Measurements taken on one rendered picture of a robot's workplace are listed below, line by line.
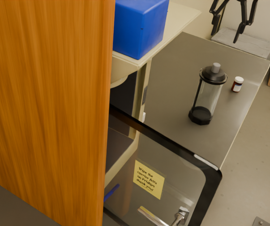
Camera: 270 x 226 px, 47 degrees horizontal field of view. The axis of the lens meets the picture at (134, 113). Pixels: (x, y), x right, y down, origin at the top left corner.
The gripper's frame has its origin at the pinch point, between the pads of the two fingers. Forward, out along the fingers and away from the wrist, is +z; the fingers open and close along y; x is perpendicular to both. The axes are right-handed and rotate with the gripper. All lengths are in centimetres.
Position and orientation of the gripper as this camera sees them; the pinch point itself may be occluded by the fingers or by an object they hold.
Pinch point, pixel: (226, 30)
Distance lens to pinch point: 116.6
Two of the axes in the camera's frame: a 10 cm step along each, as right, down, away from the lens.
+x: -5.0, 5.3, -6.9
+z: -1.1, 7.5, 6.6
